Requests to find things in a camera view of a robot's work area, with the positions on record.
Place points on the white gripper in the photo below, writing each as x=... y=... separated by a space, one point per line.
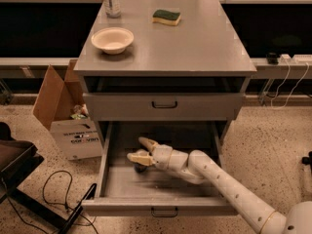
x=161 y=156

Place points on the clear plastic bottle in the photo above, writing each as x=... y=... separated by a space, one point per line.
x=112 y=8

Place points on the black power adapter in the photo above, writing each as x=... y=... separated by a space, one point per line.
x=272 y=58

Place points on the upper grey drawer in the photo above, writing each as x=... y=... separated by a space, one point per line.
x=163 y=106

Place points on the green yellow sponge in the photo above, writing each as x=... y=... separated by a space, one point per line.
x=166 y=17

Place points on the open lower grey drawer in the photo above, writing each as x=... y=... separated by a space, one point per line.
x=124 y=189

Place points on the white paper bowl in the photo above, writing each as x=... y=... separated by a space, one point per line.
x=112 y=40

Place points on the grey drawer cabinet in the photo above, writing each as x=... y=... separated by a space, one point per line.
x=203 y=52

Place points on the white power strip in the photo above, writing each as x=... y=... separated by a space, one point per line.
x=296 y=58

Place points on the blue pepsi can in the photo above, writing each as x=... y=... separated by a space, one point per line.
x=139 y=168

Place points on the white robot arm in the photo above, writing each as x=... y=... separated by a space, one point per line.
x=197 y=166

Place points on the open cardboard box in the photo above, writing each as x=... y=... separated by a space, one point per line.
x=60 y=108

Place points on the black caster wheel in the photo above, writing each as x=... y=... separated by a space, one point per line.
x=307 y=160

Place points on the black chair frame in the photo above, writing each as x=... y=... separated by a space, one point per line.
x=18 y=159

